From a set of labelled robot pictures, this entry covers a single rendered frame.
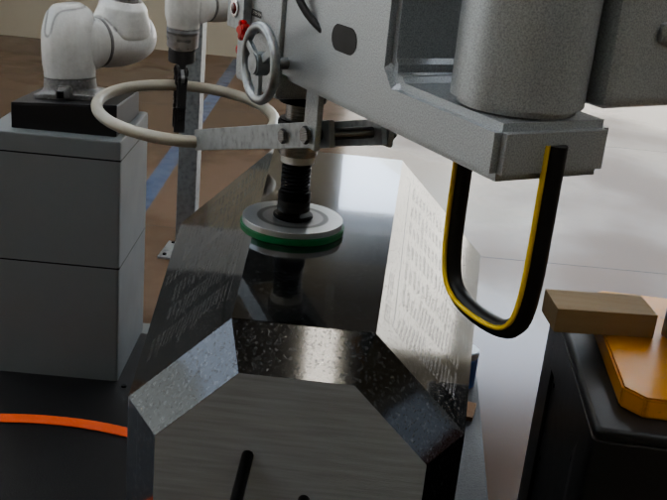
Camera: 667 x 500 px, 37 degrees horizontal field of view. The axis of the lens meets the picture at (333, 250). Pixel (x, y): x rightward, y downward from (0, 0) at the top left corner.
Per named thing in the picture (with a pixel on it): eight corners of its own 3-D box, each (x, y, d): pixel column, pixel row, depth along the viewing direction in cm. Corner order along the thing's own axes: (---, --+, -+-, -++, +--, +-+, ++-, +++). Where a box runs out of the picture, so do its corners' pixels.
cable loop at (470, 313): (534, 357, 144) (573, 147, 133) (515, 360, 143) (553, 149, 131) (446, 296, 163) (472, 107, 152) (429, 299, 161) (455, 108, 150)
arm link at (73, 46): (31, 75, 298) (26, 1, 291) (78, 70, 312) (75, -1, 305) (66, 81, 288) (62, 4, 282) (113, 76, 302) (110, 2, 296)
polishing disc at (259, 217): (248, 201, 218) (248, 195, 218) (343, 210, 218) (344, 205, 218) (235, 233, 198) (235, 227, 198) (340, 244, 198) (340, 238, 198)
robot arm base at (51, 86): (29, 100, 288) (28, 81, 286) (48, 89, 309) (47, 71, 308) (91, 102, 289) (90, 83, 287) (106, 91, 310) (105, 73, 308)
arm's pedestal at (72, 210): (-31, 380, 308) (-42, 130, 280) (21, 313, 355) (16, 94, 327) (129, 394, 308) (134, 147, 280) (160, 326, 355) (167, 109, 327)
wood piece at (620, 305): (635, 317, 203) (640, 295, 201) (652, 338, 194) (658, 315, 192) (540, 311, 201) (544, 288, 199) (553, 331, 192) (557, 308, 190)
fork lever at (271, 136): (403, 144, 185) (402, 117, 185) (312, 149, 176) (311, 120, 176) (254, 147, 246) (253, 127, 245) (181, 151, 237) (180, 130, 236)
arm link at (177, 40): (167, 30, 266) (167, 52, 269) (200, 32, 269) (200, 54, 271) (165, 23, 274) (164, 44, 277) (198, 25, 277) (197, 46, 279)
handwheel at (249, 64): (316, 112, 179) (323, 29, 174) (266, 113, 175) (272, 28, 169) (281, 93, 191) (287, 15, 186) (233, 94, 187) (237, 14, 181)
